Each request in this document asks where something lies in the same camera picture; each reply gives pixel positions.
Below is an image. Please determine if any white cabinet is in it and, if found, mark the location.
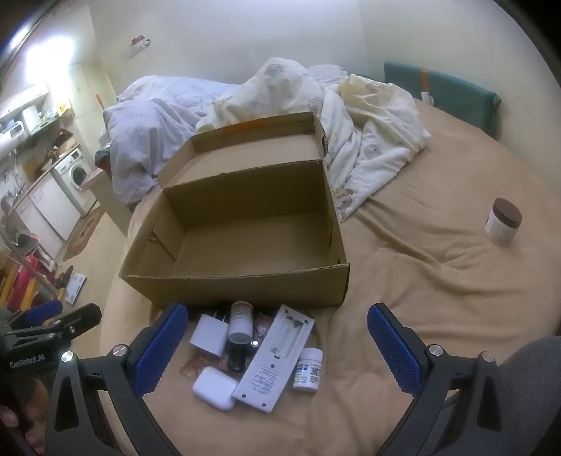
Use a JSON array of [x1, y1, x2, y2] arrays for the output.
[[13, 175, 82, 259]]

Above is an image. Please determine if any teal cushion with orange strap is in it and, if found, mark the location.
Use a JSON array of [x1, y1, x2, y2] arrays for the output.
[[383, 60, 501, 141]]

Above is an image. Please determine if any white charger adapter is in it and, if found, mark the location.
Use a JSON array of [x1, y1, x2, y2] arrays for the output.
[[189, 312, 231, 358]]

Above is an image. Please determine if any white washing machine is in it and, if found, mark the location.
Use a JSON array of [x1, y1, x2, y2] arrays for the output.
[[50, 148, 98, 217]]

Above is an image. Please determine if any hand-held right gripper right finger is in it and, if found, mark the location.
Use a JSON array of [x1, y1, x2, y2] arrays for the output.
[[367, 302, 511, 456]]

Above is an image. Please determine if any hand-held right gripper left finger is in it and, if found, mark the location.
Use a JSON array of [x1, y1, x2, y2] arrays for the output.
[[44, 302, 189, 456]]

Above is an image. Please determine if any person's left hand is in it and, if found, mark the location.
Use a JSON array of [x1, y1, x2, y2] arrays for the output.
[[0, 379, 49, 443]]

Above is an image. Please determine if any lavender white duvet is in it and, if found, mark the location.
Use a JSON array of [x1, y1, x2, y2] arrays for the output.
[[103, 75, 246, 207]]

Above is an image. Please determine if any red bag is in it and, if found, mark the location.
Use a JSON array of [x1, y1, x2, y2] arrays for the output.
[[9, 263, 41, 303]]

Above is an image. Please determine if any red label pill bottle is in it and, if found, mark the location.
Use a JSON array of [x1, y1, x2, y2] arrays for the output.
[[228, 301, 254, 345]]

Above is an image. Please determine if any white earbuds case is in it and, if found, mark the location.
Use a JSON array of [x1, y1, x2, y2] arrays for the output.
[[191, 366, 239, 411]]

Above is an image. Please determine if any cardboard box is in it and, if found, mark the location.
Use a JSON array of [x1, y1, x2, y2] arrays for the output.
[[119, 112, 351, 308]]

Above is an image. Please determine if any beige bedside table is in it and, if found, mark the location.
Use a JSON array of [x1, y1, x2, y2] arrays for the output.
[[81, 169, 134, 240]]

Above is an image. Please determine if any brown patterned rug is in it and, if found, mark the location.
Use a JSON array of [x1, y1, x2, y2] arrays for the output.
[[61, 204, 106, 261]]

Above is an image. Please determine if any white jar with brown lid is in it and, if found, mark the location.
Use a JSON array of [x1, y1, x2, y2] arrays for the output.
[[485, 198, 523, 246]]

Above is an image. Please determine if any clear bag of pink items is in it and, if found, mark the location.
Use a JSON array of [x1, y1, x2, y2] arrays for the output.
[[180, 351, 224, 378]]

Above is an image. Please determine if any yellow wooden chair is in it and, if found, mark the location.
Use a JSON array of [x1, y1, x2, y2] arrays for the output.
[[0, 250, 58, 308]]

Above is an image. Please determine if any person's right grey trouser leg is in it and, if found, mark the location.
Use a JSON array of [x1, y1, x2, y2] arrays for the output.
[[495, 337, 561, 456]]

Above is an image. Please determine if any blue label pill bottle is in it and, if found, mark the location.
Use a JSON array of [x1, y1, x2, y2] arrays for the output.
[[292, 347, 324, 392]]

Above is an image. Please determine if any white kitchen appliance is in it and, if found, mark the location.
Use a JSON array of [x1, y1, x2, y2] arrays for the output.
[[0, 120, 27, 139]]

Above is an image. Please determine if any white remote control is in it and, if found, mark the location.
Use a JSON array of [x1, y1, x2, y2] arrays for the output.
[[231, 304, 315, 414]]

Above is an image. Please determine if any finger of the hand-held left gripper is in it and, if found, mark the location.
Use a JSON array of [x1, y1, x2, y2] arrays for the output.
[[9, 299, 63, 327], [18, 302, 102, 349]]

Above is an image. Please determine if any cream printed blanket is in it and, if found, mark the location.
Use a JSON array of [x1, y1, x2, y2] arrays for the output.
[[195, 57, 432, 224]]

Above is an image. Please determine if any white bathroom scale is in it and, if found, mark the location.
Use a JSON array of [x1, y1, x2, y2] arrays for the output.
[[65, 273, 87, 305]]

